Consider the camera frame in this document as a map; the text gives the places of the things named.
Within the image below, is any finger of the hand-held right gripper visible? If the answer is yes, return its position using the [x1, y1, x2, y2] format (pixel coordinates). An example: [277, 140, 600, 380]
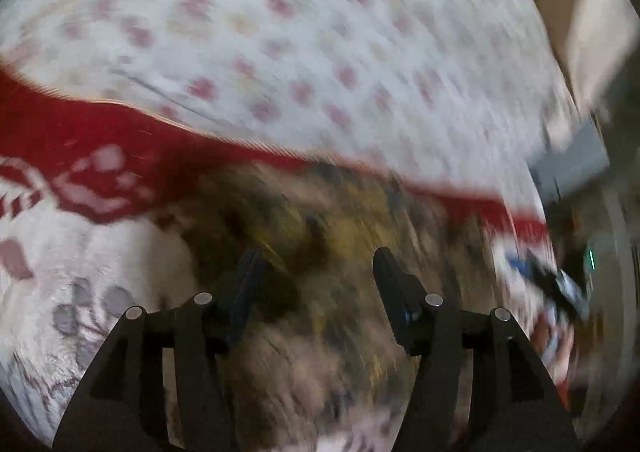
[505, 252, 568, 313]

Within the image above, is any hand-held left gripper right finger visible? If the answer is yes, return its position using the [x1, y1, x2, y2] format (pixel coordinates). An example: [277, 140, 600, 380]
[372, 247, 581, 452]

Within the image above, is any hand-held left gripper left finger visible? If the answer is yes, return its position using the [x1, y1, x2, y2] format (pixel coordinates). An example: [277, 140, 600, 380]
[52, 247, 266, 452]

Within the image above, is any dark floral shirt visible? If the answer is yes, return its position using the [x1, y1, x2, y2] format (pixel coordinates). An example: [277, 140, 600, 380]
[165, 162, 551, 452]

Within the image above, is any grey cabinet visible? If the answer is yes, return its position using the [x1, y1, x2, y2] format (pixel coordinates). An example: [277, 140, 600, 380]
[530, 122, 611, 203]

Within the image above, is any red and white floral blanket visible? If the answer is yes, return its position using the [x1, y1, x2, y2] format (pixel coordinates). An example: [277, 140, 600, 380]
[0, 67, 576, 452]

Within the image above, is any beige cloth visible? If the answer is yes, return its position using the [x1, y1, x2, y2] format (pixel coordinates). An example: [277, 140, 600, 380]
[532, 0, 640, 113]

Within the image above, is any white pink-flowered quilt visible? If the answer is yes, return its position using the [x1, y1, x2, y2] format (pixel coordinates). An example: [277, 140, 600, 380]
[0, 0, 581, 183]

